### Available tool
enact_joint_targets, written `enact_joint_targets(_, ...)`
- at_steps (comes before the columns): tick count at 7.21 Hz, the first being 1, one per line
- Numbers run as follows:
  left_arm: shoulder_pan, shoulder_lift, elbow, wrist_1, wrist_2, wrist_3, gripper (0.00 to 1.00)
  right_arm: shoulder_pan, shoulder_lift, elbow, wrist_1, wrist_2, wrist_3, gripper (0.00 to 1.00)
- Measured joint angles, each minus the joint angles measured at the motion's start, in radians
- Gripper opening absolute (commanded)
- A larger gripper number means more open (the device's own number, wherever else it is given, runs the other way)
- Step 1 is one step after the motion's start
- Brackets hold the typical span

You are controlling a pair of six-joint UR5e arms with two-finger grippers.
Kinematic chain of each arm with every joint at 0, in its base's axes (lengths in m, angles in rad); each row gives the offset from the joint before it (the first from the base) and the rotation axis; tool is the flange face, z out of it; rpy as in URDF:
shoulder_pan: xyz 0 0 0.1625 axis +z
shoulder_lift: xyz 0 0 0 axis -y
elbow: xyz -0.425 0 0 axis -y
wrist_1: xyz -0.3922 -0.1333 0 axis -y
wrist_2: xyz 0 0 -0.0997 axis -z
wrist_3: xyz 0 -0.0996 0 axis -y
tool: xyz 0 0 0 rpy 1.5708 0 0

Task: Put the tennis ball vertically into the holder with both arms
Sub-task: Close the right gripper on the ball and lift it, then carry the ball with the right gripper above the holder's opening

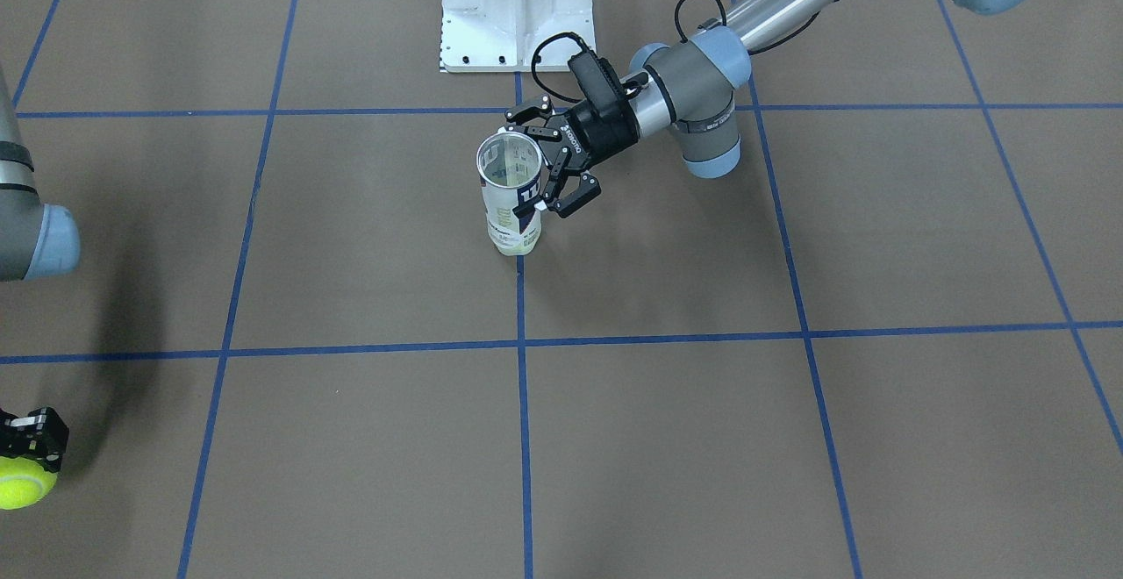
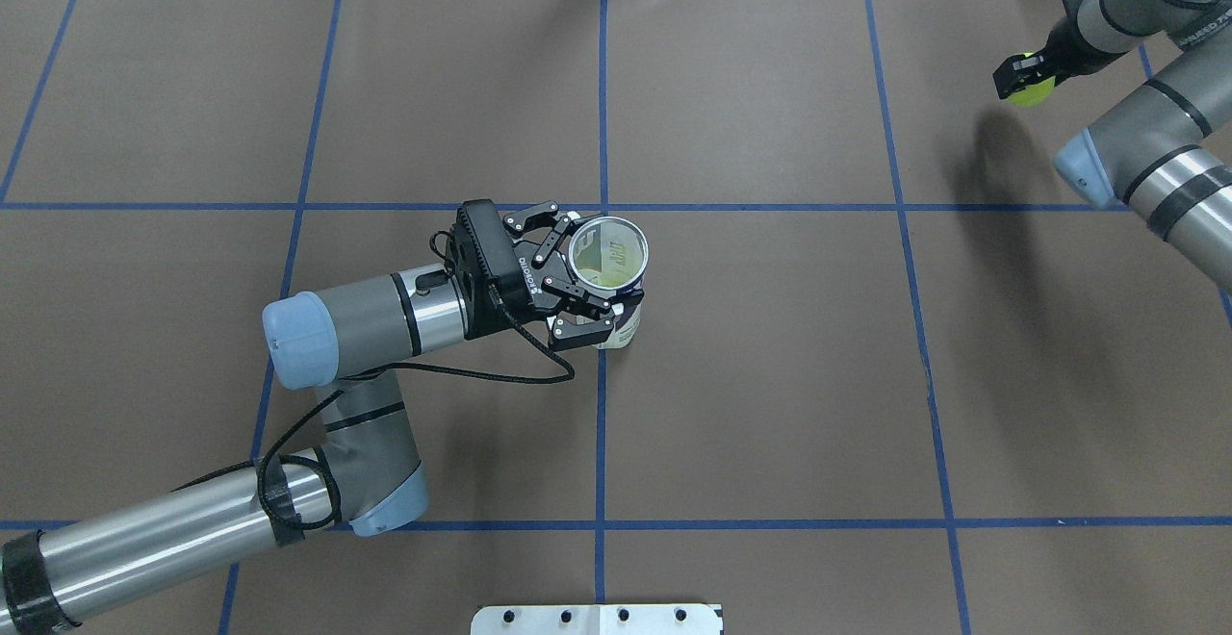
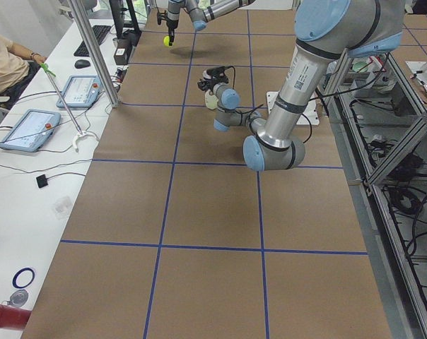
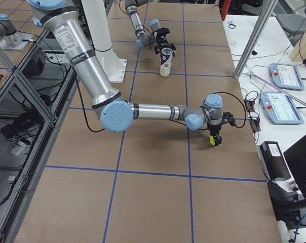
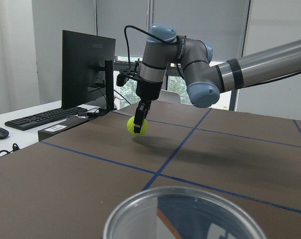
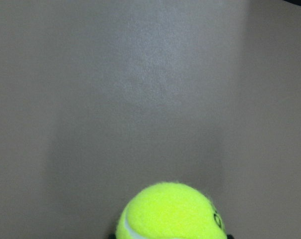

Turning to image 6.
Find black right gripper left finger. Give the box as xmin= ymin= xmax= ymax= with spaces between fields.
xmin=108 ymin=234 xmax=116 ymax=239

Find tennis ball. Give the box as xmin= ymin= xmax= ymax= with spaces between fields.
xmin=115 ymin=182 xmax=227 ymax=239

